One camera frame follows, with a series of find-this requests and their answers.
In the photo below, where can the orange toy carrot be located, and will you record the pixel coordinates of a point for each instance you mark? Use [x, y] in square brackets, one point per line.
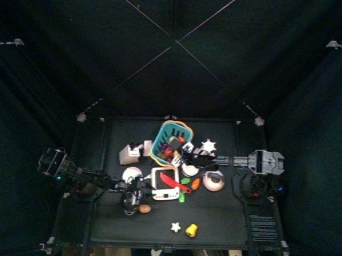
[196, 183]

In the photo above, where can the white rectangular block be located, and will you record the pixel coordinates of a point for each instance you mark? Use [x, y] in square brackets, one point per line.
[148, 148]

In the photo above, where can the yellow starfruit piece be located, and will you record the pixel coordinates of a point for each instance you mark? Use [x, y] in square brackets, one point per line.
[192, 230]

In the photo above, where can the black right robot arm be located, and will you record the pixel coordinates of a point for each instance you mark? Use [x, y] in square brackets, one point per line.
[256, 162]

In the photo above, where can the white text label sticker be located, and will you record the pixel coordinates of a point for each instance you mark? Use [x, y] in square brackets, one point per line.
[263, 226]

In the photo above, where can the white toy cutting board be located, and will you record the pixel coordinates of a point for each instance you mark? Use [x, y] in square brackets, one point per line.
[164, 191]

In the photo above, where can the beige bowl with dark inside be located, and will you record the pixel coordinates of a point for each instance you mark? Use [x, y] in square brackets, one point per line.
[214, 182]

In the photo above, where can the grey frame corner bracket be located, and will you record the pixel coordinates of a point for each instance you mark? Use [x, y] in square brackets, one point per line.
[81, 117]
[333, 44]
[260, 121]
[17, 42]

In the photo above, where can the white spiky gear toy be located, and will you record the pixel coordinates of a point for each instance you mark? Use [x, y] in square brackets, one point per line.
[209, 145]

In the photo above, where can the white star-shaped starfruit piece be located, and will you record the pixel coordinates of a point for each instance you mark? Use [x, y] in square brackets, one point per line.
[176, 227]

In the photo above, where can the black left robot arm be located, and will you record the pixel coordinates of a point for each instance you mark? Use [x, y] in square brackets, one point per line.
[71, 172]

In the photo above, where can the white striped toy piece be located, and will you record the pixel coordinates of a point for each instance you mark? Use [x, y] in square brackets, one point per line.
[178, 160]

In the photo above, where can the white round plate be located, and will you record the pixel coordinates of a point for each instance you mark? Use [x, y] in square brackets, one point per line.
[132, 172]

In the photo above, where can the green toy vegetable piece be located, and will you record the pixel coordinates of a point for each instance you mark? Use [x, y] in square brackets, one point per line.
[185, 180]

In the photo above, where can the red toy knife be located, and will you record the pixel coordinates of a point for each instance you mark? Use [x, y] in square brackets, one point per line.
[173, 182]

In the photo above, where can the black toy block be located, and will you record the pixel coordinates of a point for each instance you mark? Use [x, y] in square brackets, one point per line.
[174, 144]

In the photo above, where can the orange toy food piece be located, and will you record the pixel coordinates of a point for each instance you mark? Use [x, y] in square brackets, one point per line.
[181, 138]

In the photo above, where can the brown toy egg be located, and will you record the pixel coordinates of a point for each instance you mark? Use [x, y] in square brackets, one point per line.
[145, 209]

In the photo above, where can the beige toy toaster box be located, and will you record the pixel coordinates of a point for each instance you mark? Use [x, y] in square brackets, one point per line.
[130, 155]

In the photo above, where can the red toy food piece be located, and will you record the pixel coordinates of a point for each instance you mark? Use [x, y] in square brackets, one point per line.
[169, 152]

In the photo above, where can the white toy egg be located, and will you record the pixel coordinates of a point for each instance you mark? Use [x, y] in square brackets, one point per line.
[190, 171]

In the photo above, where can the teal basket with orange rim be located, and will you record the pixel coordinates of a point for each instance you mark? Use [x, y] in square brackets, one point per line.
[166, 138]

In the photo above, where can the light green toy stick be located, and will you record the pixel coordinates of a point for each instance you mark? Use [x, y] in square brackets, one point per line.
[182, 197]

